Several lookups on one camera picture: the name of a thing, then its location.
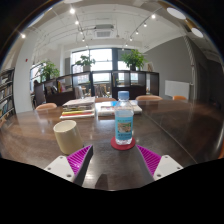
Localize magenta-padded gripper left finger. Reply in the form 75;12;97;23
43;144;95;188

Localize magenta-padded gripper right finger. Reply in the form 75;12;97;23
132;144;184;188

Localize clear water bottle blue cap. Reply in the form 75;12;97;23
114;90;135;146

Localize cream ceramic cup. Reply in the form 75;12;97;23
52;119;84;155

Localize flat round red coaster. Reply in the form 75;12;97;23
110;135;137;151

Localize orange chairs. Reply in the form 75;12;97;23
34;94;188;112

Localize black open shelf unit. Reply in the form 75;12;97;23
33;70;160;107

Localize tall dark bookshelf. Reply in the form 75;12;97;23
0;67;16;123

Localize bushy potted green plant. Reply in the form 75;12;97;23
39;61;61;81

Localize small potted green plant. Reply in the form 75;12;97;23
75;54;97;73

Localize large potted green plant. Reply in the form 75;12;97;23
120;49;147;72

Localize ceiling air conditioner unit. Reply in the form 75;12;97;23
94;23;115;39

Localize round white ceiling lights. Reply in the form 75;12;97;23
63;0;204;39

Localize small ceiling spotlights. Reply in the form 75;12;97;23
19;7;157;43

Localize white wall panel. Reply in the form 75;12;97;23
164;79;191;100

